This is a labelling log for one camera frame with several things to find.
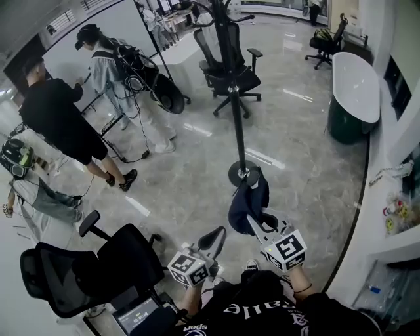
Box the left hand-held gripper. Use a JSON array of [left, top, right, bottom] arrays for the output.
[[167, 225, 227, 289]]

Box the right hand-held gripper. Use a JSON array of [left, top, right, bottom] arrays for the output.
[[246, 212, 308, 273]]

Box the dark blue cloth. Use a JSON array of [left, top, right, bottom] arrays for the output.
[[228, 166, 270, 236]]

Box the black pole stand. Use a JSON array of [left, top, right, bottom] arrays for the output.
[[190, 0, 263, 188]]

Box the person's right forearm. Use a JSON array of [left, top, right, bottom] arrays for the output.
[[289, 264, 314, 298]]

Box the person's left forearm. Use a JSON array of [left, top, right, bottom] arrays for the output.
[[178, 284, 205, 316]]

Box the person's dark printed t-shirt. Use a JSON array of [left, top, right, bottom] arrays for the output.
[[182, 270, 383, 336]]

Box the black armrest office chair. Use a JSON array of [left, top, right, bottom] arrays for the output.
[[19, 209, 167, 320]]

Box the grey device with screen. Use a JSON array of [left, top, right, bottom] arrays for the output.
[[112, 297, 165, 336]]

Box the black mesh office chair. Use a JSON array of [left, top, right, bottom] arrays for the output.
[[192, 21, 264, 119]]

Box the black round shell seat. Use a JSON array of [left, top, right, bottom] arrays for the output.
[[152, 72, 185, 115]]

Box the white and green bathtub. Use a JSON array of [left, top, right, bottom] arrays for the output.
[[327, 51, 381, 146]]

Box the white curved counter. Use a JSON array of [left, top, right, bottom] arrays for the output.
[[150, 29, 211, 76]]

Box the dark cabinet with faucet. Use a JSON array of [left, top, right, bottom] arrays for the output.
[[343, 31, 375, 65]]

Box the black office chair with headrest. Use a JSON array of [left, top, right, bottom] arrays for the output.
[[304, 12, 349, 70]]

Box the black and green backpack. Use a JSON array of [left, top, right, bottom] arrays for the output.
[[0, 138, 35, 178]]

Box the rolling whiteboard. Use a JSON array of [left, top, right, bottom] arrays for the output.
[[39, 0, 193, 163]]

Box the black floor cable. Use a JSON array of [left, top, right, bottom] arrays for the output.
[[123, 98, 152, 164]]

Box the metal shower hose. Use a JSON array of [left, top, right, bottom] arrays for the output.
[[369, 162, 415, 187]]

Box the black wall screen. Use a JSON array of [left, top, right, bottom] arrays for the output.
[[383, 54, 413, 121]]

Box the black backpack with cables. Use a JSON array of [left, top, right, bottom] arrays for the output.
[[113, 44, 155, 96]]

